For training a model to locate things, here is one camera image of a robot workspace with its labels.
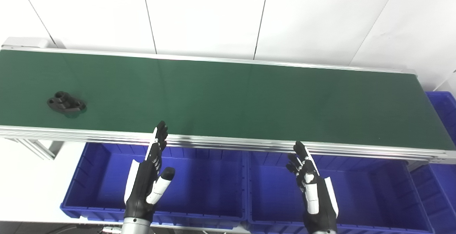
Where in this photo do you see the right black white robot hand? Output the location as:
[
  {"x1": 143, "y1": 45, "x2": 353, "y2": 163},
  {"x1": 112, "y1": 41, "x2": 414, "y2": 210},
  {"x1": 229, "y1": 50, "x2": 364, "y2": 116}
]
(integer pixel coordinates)
[{"x1": 286, "y1": 141, "x2": 339, "y2": 233}]

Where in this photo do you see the green conveyor belt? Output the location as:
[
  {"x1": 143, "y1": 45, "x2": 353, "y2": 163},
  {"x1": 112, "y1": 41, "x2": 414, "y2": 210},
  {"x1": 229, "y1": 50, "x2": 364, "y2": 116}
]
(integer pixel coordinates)
[{"x1": 0, "y1": 45, "x2": 456, "y2": 165}]

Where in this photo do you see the black flanged machine part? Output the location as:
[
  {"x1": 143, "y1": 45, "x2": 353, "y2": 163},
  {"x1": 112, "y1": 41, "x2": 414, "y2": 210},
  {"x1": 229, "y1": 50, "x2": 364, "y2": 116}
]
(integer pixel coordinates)
[{"x1": 47, "y1": 91, "x2": 87, "y2": 114}]

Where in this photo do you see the grey conveyor end cover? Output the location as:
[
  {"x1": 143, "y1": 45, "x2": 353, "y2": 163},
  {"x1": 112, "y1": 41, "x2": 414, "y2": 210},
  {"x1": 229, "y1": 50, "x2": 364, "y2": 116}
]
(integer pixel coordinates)
[{"x1": 1, "y1": 37, "x2": 49, "y2": 48}]

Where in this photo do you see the aluminum conveyor support leg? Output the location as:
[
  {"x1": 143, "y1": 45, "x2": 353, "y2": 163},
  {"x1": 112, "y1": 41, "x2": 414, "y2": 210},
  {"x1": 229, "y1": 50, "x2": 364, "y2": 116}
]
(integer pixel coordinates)
[{"x1": 5, "y1": 138, "x2": 65, "y2": 161}]

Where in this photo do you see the blue plastic bin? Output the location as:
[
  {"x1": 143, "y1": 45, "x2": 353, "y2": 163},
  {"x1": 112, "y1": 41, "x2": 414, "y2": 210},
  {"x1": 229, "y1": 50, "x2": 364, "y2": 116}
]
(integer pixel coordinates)
[
  {"x1": 246, "y1": 151, "x2": 435, "y2": 234},
  {"x1": 60, "y1": 142, "x2": 248, "y2": 231},
  {"x1": 410, "y1": 91, "x2": 456, "y2": 234}
]

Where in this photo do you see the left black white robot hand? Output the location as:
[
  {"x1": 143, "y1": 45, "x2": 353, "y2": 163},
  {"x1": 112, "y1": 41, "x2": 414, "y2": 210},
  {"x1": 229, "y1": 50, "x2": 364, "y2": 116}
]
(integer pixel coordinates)
[{"x1": 124, "y1": 121, "x2": 176, "y2": 224}]

